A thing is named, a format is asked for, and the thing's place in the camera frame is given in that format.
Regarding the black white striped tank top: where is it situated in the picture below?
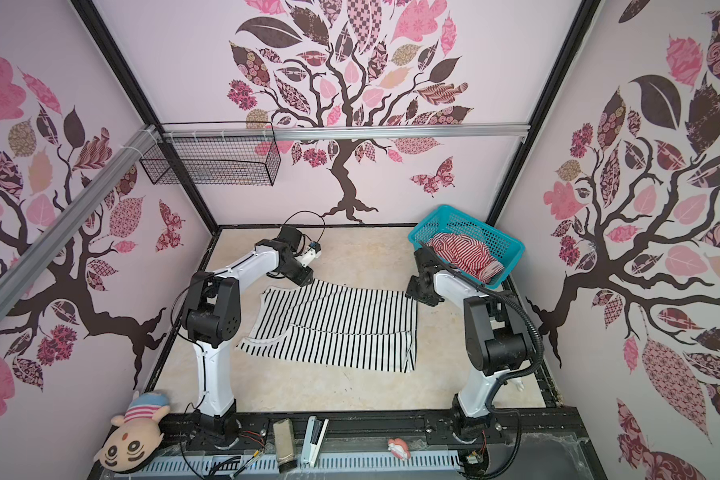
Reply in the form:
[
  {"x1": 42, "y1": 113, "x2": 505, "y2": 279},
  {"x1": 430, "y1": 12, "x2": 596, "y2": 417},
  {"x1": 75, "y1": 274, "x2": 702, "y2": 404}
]
[{"x1": 238, "y1": 280, "x2": 418, "y2": 373}]

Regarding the aluminium rail left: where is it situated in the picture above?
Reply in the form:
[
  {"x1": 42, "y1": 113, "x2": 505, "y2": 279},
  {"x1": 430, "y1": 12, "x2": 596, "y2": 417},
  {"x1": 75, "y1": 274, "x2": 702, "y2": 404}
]
[{"x1": 0, "y1": 125, "x2": 159, "y2": 322}]

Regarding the white slotted cable duct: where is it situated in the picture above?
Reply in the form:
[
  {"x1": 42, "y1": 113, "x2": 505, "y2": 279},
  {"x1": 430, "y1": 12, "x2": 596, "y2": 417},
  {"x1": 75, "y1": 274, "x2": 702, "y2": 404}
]
[{"x1": 149, "y1": 451, "x2": 463, "y2": 480}]

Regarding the red white teeth toy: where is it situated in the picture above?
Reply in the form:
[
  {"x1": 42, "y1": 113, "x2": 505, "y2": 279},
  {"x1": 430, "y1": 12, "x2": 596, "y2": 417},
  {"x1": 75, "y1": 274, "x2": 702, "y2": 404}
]
[{"x1": 387, "y1": 438, "x2": 411, "y2": 461}]

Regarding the white stapler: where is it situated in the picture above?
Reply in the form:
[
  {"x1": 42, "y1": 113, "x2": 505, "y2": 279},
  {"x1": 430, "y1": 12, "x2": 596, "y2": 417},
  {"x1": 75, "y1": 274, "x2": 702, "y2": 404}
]
[{"x1": 300, "y1": 416, "x2": 329, "y2": 468}]

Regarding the black wire basket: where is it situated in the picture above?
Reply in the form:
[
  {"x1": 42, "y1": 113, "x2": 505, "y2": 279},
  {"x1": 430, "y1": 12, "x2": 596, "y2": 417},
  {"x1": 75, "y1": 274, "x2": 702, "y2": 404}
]
[{"x1": 140, "y1": 120, "x2": 281, "y2": 186}]

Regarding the teal plastic basket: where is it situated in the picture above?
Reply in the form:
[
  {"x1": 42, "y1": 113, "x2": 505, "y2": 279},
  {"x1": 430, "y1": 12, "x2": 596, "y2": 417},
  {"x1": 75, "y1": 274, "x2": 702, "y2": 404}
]
[{"x1": 408, "y1": 205, "x2": 525, "y2": 289}]

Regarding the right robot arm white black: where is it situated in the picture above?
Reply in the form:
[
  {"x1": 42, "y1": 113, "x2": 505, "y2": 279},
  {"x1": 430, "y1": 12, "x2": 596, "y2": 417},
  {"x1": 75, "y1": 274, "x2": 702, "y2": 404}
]
[{"x1": 406, "y1": 246, "x2": 544, "y2": 437}]

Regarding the red white striped tank top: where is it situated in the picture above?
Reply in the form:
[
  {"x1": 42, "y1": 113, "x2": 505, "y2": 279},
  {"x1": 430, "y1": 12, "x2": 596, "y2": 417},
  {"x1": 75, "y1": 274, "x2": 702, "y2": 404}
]
[{"x1": 427, "y1": 233, "x2": 504, "y2": 284}]

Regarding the silver rectangular block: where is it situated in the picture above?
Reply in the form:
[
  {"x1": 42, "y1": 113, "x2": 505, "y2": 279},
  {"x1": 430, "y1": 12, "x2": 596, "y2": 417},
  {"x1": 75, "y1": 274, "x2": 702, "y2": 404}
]
[{"x1": 273, "y1": 418, "x2": 298, "y2": 474}]

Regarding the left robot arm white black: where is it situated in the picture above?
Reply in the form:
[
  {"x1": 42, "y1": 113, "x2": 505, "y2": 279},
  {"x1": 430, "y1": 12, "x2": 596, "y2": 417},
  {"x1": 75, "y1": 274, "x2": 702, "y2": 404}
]
[{"x1": 178, "y1": 226, "x2": 322, "y2": 445}]

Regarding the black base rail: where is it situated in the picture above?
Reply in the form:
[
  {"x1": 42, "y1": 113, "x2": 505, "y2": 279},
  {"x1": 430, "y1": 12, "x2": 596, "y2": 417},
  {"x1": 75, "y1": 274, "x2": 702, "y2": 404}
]
[{"x1": 173, "y1": 407, "x2": 517, "y2": 454}]

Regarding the plush doll head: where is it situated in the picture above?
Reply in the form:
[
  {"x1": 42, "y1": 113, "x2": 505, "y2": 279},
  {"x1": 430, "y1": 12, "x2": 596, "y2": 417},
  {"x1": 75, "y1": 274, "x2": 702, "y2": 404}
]
[{"x1": 93, "y1": 391, "x2": 170, "y2": 473}]

